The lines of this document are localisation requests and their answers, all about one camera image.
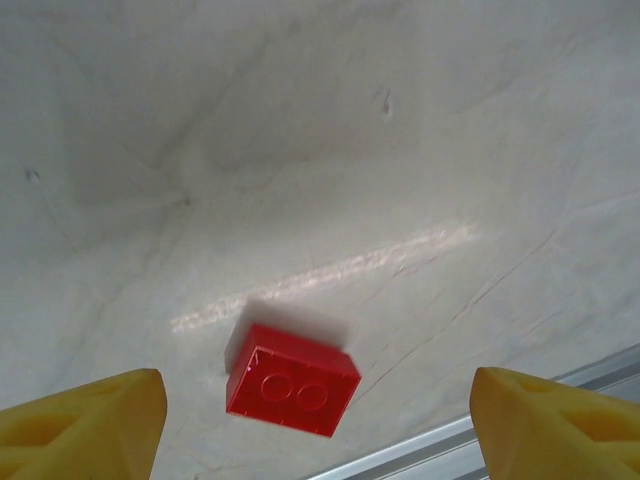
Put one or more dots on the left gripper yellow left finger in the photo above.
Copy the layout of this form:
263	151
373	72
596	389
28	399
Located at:
80	435

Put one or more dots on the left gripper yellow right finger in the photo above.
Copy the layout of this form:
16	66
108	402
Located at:
560	435

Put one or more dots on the aluminium mounting rail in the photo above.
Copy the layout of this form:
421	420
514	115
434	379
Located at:
425	446

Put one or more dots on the red lego brick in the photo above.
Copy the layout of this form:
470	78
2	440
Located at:
295	385

